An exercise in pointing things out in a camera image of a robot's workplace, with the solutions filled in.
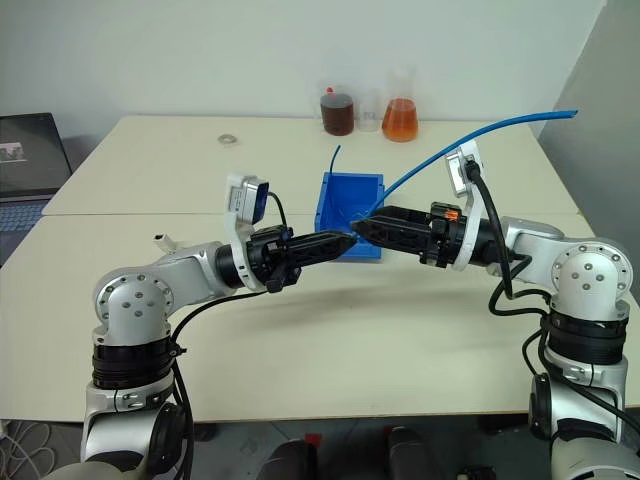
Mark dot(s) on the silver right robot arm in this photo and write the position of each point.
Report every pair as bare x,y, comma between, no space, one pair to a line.
590,270

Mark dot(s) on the dark rounded shape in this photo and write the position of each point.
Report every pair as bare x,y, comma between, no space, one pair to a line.
287,460
410,452

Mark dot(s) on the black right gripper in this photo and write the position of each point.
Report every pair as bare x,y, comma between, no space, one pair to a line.
445,240

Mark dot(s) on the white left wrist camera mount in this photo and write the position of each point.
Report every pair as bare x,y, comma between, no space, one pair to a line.
239,200

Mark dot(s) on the blue plastic bin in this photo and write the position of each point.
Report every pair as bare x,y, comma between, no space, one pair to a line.
345,195

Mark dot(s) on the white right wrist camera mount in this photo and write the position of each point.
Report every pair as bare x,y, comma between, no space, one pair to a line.
457,172

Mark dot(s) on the beaker with brown liquid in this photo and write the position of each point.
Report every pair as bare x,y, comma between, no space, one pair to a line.
338,115

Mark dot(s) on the small white connector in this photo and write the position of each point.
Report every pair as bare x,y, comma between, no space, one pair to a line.
163,241

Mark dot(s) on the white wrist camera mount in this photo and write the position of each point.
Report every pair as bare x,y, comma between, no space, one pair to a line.
457,172
239,200

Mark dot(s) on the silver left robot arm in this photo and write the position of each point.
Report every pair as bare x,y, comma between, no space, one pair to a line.
130,305

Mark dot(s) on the flask with orange liquid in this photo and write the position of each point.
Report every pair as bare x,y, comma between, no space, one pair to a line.
400,122

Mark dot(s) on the small empty clear beaker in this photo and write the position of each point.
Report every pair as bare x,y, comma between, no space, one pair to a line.
369,115

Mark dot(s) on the grey laptop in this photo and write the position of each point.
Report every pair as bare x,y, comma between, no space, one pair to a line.
27,160

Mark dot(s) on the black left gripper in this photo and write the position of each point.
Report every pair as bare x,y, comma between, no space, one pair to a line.
267,252

